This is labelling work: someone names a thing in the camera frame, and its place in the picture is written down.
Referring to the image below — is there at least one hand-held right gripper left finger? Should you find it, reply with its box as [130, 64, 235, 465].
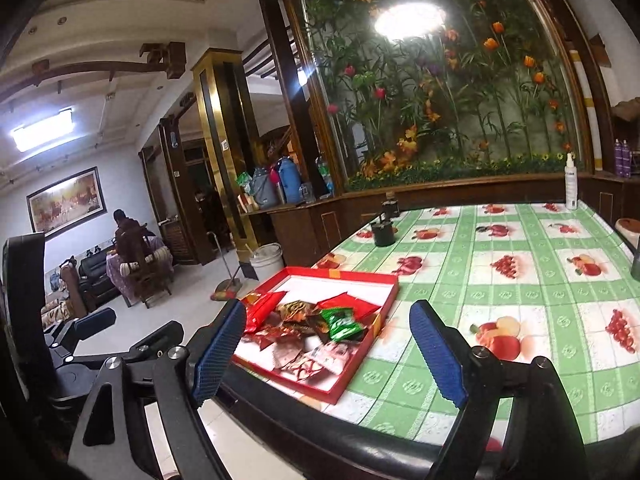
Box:
[67, 299, 248, 480]

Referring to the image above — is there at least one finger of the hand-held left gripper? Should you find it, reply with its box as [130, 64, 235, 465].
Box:
[45, 308, 118, 356]
[117, 320, 186, 361]

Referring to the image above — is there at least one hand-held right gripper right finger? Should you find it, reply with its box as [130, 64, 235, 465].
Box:
[409, 300, 597, 480]

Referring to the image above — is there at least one red flower-print snack packet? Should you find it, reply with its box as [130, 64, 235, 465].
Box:
[245, 327, 303, 350]

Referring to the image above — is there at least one red and white snack packet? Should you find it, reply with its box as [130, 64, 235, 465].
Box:
[279, 352, 327, 380]

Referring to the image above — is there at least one brown and gold snack packet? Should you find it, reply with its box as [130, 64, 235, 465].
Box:
[277, 300, 317, 324]

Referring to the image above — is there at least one green snack packet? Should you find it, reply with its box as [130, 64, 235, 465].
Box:
[320, 308, 353, 330]
[327, 319, 365, 345]

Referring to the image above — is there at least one pink snack packet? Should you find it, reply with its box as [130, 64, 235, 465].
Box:
[312, 341, 352, 376]

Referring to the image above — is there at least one red cardboard box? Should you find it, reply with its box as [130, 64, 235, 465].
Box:
[231, 266, 401, 406]

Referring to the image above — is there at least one patterned armchair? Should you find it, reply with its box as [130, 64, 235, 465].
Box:
[39, 297, 77, 332]

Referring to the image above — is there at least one black sofa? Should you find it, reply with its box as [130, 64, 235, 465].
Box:
[76, 250, 120, 312]

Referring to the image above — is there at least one cloth-covered side table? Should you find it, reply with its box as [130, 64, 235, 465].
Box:
[105, 247, 174, 302]

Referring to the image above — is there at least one broom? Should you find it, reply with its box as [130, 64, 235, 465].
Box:
[210, 245, 252, 302]

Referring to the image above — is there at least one wooden chair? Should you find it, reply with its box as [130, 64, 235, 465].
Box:
[115, 225, 174, 309]

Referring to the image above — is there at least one white bucket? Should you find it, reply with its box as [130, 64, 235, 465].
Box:
[248, 242, 284, 282]

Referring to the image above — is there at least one fruit-print green tablecloth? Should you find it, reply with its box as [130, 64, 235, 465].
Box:
[220, 200, 640, 447]

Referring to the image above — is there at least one black round ashtray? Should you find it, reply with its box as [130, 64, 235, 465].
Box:
[370, 220, 399, 248]

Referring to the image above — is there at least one wooden cabinet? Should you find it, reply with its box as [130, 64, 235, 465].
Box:
[239, 172, 640, 268]

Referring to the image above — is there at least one ceiling light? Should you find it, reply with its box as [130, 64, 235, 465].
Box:
[11, 108, 76, 153]

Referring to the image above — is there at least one grey kettle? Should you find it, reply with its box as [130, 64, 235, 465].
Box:
[250, 167, 279, 210]

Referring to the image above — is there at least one blue thermos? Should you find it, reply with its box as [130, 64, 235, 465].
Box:
[277, 156, 300, 205]

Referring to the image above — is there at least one golden pillar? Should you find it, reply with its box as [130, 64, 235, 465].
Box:
[191, 48, 262, 267]

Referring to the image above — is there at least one clear plastic bottle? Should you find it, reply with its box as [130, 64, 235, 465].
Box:
[315, 155, 335, 199]

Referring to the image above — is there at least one white spray bottle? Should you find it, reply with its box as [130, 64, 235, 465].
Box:
[563, 151, 580, 211]

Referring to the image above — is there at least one brown round seat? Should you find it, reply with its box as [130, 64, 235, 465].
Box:
[615, 217, 640, 242]

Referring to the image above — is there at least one flower display panel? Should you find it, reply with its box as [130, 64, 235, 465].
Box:
[276, 0, 597, 197]

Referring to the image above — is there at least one framed wall painting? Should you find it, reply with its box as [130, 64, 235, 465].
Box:
[26, 166, 108, 241]

